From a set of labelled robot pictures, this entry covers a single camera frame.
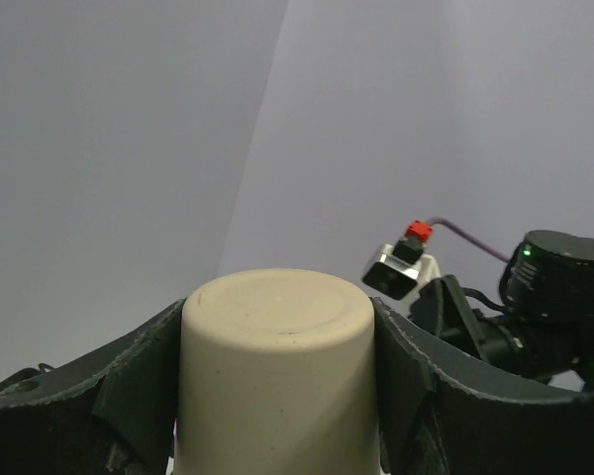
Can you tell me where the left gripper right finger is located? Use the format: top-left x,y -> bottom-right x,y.
372,299 -> 594,474

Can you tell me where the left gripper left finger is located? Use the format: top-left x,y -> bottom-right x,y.
0,301 -> 183,474

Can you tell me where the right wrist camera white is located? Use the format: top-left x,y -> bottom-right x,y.
361,243 -> 442,301

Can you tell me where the beige plastic cup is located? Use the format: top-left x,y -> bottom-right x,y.
173,269 -> 380,475

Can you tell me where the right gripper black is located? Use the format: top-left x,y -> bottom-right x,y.
409,275 -> 505,361

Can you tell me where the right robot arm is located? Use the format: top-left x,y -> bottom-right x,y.
409,230 -> 594,391

